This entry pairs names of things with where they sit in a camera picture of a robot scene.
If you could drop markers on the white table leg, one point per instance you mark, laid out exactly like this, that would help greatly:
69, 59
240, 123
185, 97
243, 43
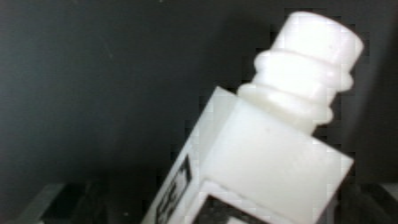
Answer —
256, 173

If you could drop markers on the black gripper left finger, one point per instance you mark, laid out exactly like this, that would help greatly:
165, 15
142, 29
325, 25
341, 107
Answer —
69, 203

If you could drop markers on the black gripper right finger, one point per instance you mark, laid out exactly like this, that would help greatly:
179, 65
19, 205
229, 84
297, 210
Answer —
368, 204

